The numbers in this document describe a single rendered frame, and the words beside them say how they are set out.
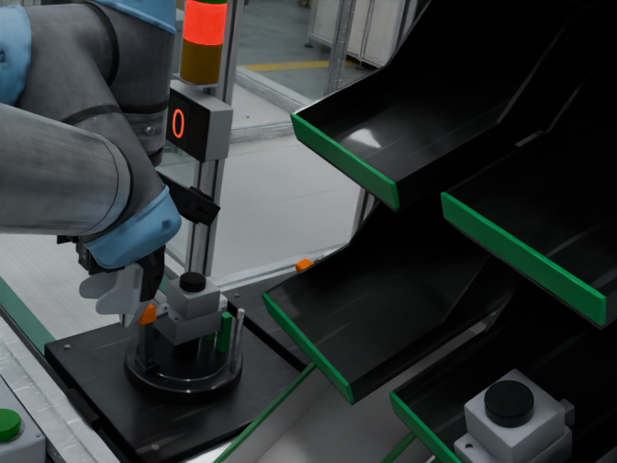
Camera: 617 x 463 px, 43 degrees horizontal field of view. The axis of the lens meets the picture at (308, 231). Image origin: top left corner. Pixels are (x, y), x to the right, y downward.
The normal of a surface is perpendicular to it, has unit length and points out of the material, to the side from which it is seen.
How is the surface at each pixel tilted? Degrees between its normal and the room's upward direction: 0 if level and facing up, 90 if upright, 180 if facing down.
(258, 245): 0
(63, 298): 0
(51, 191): 91
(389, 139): 25
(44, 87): 57
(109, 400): 0
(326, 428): 45
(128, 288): 93
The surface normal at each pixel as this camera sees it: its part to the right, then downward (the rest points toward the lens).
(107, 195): 0.95, 0.28
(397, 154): -0.21, -0.75
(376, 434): -0.48, -0.54
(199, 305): 0.65, 0.43
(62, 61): 0.41, -0.34
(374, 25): -0.76, 0.18
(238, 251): 0.16, -0.88
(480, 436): -0.82, 0.48
